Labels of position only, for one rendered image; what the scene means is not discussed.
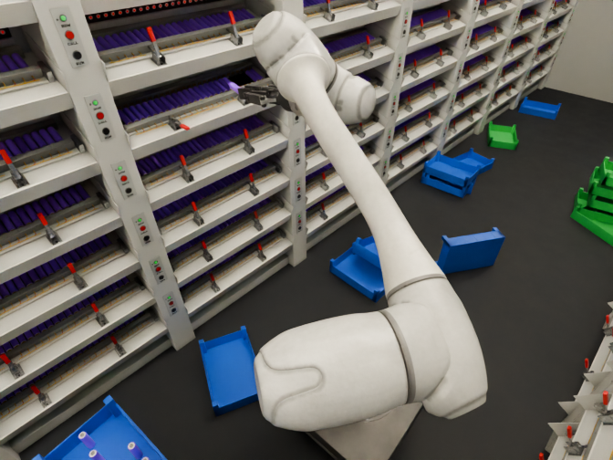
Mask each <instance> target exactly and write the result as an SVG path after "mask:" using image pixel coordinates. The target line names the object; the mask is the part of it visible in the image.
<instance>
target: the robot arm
mask: <svg viewBox="0 0 613 460"><path fill-rule="evenodd" d="M252 44H253V48H254V51H255V54H256V56H257V58H258V60H259V62H260V63H261V65H262V66H263V67H264V68H265V69H266V74H267V75H268V76H269V77H270V79H271V80H273V82H274V83H275V85H268V87H265V86H263V87H260V86H247V85H246V86H244V88H238V93H239V97H240V99H248V103H252V104H255V105H259V106H261V107H262V108H265V107H266V105H267V103H270V104H276V105H281V106H282V108H283V109H284V110H286V111H290V112H294V113H295V114H296V115H298V116H303V117H304V119H305V120H306V123H307V125H308V126H309V128H310V130H312V132H313V133H314V135H315V137H316V138H317V141H318V142H319V144H320V146H321V147H322V149H323V150H324V152H325V154H326V155H327V157H328V158H329V160H330V161H331V163H332V165H333V166H334V168H335V170H336V171H337V173H338V175H339V177H340V178H341V180H342V182H343V183H344V184H345V186H346V187H347V189H348V191H349V193H350V194H351V196H352V198H353V199H354V201H355V203H356V204H357V206H358V208H359V210H360V212H361V213H362V214H363V216H364V218H365V220H366V222H367V224H368V225H369V229H370V231H371V233H372V235H373V237H374V240H375V243H376V247H377V249H378V254H379V261H380V266H381V271H382V276H383V282H384V288H385V294H386V299H387V301H388V305H389V307H388V308H385V309H383V310H379V311H375V312H370V313H357V314H350V315H345V316H339V317H334V318H331V319H323V320H320V321H316V322H312V323H309V324H306V325H303V326H300V327H296V328H293V329H289V330H287V331H284V332H282V333H281V334H279V335H278V336H276V337H275V338H273V339H272V340H270V341H269V342H267V343H266V344H265V345H264V346H263V347H262V348H261V349H260V350H259V352H258V354H257V355H256V357H255V361H254V371H255V384H256V389H257V394H258V399H259V403H260V407H261V411H262V414H263V416H264V418H265V419H266V420H267V421H269V422H270V423H271V424H272V425H273V426H276V427H279V428H283V429H287V430H293V431H301V432H311V431H317V430H323V429H327V428H332V427H337V426H341V425H345V424H349V423H355V422H359V421H362V420H366V419H368V418H371V417H374V416H377V415H380V414H383V413H385V412H387V411H389V410H391V409H393V408H396V407H399V406H402V405H404V404H409V403H418V402H422V403H423V406H424V408H425V410H426V412H427V413H430V414H433V415H435V416H438V417H444V418H447V419H453V418H456V417H458V416H460V415H463V414H465V413H468V412H469V411H471V410H473V409H475V408H477V407H479V406H480V405H482V404H484V403H485V401H486V393H487V389H488V386H487V376H486V370H485V364H484V360H483V353H482V350H481V347H480V343H479V340H478V338H477V336H476V333H475V331H474V328H473V324H472V323H471V321H470V319H469V317H468V314H467V312H466V310H465V308H464V306H463V304H462V302H461V301H460V299H459V298H458V296H457V295H456V293H455V292H454V290H453V288H452V286H451V284H450V283H449V281H448V279H447V278H446V276H445V275H444V274H443V272H442V271H441V270H440V268H439V267H438V266H437V264H436V263H435V262H434V260H433V259H432V258H431V256H430V255H429V253H428V252H427V250H426V249H425V247H424V246H423V245H422V243H421V241H420V240H419V238H418V237H417V236H416V235H415V233H414V232H413V230H412V229H411V227H410V225H409V223H408V221H407V220H406V218H405V217H404V215H403V213H402V212H401V210H400V209H399V207H398V205H397V204H396V202H395V200H394V199H393V197H392V196H391V194H390V192H389V190H388V189H387V187H386V186H385V184H384V183H383V181H382V180H381V179H380V177H379V175H378V174H377V172H376V171H375V169H374V168H373V166H372V165H371V163H370V162H369V160H368V158H367V157H366V155H365V154H364V152H363V151H362V150H361V149H360V147H359V146H358V144H357V143H356V141H355V140H354V138H353V137H352V135H351V134H350V132H349V131H348V129H347V127H346V126H345V125H351V124H357V123H361V122H363V121H366V120H367V119H368V118H369V116H370V115H371V114H372V112H373V110H374V108H375V105H376V90H375V89H374V87H373V86H372V85H371V84H370V83H369V82H367V81H366V80H365V79H363V78H361V77H358V76H352V74H351V73H350V72H348V71H347V70H345V69H343V68H342V67H341V66H339V65H338V64H337V63H336V62H335V61H334V60H333V58H332V57H331V56H330V55H329V53H328V51H327V49H326V48H325V47H324V45H323V44H322V43H321V41H320V40H319V39H318V38H317V36H316V35H315V34H314V33H313V32H312V31H311V30H310V29H309V27H308V26H307V25H306V24H305V23H304V22H302V21H301V20H300V19H298V18H297V17H295V16H293V15H291V14H289V13H287V12H285V11H277V12H271V13H269V14H268V15H266V16H265V17H263V18H262V19H261V21H260V22H259V23H258V24H257V26H256V27H255V31H254V33H253V42H252Z"/></svg>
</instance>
